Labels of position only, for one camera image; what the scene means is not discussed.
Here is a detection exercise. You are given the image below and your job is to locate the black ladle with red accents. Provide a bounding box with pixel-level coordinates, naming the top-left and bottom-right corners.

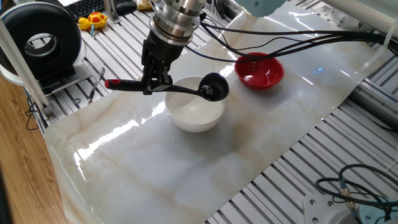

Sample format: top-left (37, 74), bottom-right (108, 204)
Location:
top-left (104, 72), bottom-right (230, 103)

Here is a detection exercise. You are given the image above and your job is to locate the slim screwdriver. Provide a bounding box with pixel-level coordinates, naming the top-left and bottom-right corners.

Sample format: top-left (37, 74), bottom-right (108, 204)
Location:
top-left (86, 67), bottom-right (106, 105)

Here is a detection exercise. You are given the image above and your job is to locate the black keyboard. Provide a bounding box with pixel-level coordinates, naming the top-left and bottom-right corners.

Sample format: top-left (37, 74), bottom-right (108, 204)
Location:
top-left (63, 0), bottom-right (106, 21)

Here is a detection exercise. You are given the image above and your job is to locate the white ceramic bowl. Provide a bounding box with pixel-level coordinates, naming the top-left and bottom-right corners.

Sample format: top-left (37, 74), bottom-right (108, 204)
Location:
top-left (164, 76), bottom-right (228, 134)

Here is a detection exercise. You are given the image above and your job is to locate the thin black cable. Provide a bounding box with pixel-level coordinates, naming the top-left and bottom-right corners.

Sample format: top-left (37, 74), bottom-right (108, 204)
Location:
top-left (24, 94), bottom-right (40, 131)

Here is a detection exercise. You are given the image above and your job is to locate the black computer mouse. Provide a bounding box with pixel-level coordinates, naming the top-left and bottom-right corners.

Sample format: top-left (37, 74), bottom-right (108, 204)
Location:
top-left (114, 0), bottom-right (138, 16)

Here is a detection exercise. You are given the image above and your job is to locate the marble pattern table mat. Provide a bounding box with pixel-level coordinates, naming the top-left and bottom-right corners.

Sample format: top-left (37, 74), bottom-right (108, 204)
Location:
top-left (44, 0), bottom-right (386, 224)

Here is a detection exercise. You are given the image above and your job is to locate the white device base plate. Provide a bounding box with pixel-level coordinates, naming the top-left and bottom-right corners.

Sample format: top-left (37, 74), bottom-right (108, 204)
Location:
top-left (0, 40), bottom-right (93, 96)

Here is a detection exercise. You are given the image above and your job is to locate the aluminium frame post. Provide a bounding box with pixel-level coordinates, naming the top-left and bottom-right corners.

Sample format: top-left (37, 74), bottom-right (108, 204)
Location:
top-left (0, 18), bottom-right (59, 124)
top-left (103, 0), bottom-right (121, 26)

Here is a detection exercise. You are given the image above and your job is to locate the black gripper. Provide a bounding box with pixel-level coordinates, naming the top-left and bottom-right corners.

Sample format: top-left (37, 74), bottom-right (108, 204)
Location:
top-left (141, 29), bottom-right (185, 96)

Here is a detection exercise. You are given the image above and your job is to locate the yellow turtle toy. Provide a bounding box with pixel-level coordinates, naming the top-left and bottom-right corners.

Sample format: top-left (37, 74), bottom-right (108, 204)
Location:
top-left (77, 11), bottom-right (109, 32)

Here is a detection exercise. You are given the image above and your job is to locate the black round ring device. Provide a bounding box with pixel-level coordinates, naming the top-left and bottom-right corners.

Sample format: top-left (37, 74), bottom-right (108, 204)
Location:
top-left (0, 1), bottom-right (83, 82)

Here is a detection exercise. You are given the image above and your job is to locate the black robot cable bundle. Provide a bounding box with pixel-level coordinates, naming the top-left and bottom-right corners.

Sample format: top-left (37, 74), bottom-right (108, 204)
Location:
top-left (185, 12), bottom-right (398, 218)

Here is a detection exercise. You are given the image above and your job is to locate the white zip tie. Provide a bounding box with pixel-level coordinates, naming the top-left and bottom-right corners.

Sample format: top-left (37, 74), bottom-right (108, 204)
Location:
top-left (360, 26), bottom-right (398, 72)

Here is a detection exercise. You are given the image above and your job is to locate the yellow packet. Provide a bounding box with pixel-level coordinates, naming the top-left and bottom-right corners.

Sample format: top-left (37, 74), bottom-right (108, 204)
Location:
top-left (136, 0), bottom-right (154, 12)

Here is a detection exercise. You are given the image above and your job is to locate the red bowl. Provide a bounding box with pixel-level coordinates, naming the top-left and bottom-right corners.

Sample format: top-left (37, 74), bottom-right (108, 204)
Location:
top-left (234, 52), bottom-right (285, 91)

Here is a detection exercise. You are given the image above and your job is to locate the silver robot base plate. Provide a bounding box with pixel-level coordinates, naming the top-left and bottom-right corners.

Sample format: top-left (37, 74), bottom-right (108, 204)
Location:
top-left (302, 192), bottom-right (358, 224)

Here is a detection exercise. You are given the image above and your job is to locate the silver corner bracket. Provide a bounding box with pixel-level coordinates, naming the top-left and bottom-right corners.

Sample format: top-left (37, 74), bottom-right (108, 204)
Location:
top-left (41, 105), bottom-right (59, 124)

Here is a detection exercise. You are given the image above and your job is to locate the silver force torque sensor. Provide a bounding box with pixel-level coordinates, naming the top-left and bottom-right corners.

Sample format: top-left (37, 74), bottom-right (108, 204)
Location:
top-left (149, 0), bottom-right (208, 47)

